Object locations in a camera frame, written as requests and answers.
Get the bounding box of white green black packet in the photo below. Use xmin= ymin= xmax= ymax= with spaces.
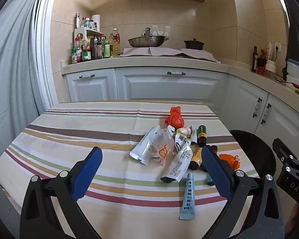
xmin=174 ymin=133 xmax=191 ymax=152

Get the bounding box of small white bottle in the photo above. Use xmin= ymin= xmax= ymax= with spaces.
xmin=176 ymin=127 xmax=192 ymax=137

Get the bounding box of small orange plastic bag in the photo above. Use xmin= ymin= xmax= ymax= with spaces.
xmin=219 ymin=154 xmax=241 ymax=171

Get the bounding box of dark bottle yellow label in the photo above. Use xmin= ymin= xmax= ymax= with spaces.
xmin=189 ymin=147 xmax=203 ymax=171

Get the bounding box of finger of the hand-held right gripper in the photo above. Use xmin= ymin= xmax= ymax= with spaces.
xmin=272 ymin=138 xmax=298 ymax=166

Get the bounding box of white spice shelf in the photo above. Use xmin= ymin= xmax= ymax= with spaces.
xmin=74 ymin=27 xmax=104 ymax=53

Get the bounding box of white door frame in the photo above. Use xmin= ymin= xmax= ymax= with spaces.
xmin=35 ymin=0 xmax=59 ymax=110

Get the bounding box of paper towel roll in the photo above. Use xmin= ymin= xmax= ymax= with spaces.
xmin=91 ymin=14 xmax=101 ymax=31

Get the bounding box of black cable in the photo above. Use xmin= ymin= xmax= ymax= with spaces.
xmin=274 ymin=45 xmax=289 ymax=84

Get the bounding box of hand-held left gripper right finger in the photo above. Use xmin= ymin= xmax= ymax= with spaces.
xmin=201 ymin=145 xmax=286 ymax=239

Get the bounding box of metal wok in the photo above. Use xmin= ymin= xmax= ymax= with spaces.
xmin=128 ymin=27 xmax=166 ymax=48

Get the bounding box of white plastic bowl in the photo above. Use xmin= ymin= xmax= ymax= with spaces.
xmin=286 ymin=75 xmax=299 ymax=88

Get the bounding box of group of condiment bottles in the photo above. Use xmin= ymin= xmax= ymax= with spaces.
xmin=71 ymin=12 xmax=122 ymax=64

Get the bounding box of long white foil pouch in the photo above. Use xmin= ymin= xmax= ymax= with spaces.
xmin=129 ymin=126 xmax=161 ymax=165

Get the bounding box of white stick tube green print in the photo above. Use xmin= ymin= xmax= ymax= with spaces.
xmin=191 ymin=126 xmax=199 ymax=146

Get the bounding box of light blue tube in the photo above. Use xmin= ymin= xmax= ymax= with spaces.
xmin=179 ymin=172 xmax=196 ymax=220

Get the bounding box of wide white cabinet door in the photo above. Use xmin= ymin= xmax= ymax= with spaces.
xmin=115 ymin=68 xmax=228 ymax=106

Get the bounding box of narrow white cabinet door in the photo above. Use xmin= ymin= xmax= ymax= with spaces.
xmin=67 ymin=69 xmax=116 ymax=102

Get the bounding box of white squeeze pouch black cap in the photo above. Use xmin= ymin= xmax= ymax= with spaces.
xmin=161 ymin=146 xmax=193 ymax=183

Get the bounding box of beige kitchen countertop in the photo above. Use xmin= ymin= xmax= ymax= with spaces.
xmin=60 ymin=55 xmax=299 ymax=105

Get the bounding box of white jar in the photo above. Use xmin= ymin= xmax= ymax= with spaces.
xmin=265 ymin=60 xmax=277 ymax=79

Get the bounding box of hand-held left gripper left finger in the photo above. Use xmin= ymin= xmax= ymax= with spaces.
xmin=19 ymin=146 xmax=103 ymax=239

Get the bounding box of black trash bin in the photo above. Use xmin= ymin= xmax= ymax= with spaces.
xmin=229 ymin=129 xmax=277 ymax=187

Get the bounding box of tall dark glass bottle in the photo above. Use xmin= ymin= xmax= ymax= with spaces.
xmin=251 ymin=46 xmax=258 ymax=72

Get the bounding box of black clay pot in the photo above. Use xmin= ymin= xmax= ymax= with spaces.
xmin=184 ymin=38 xmax=205 ymax=51

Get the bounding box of red plastic bag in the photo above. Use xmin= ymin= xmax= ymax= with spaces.
xmin=164 ymin=107 xmax=185 ymax=129

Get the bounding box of clear bag with orange print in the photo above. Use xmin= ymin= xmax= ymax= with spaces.
xmin=149 ymin=129 xmax=175 ymax=166

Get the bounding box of white wall rack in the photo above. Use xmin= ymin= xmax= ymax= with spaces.
xmin=152 ymin=25 xmax=171 ymax=40

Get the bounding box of dark hanging cloth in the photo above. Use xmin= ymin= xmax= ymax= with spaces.
xmin=279 ymin=0 xmax=299 ymax=90

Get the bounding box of grey curtain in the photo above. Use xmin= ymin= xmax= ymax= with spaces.
xmin=0 ymin=0 xmax=50 ymax=229

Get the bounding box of dark bottle green label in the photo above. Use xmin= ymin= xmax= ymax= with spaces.
xmin=197 ymin=125 xmax=208 ymax=147

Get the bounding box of white stove cover cloth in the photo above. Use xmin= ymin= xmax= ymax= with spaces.
xmin=120 ymin=47 xmax=221 ymax=63

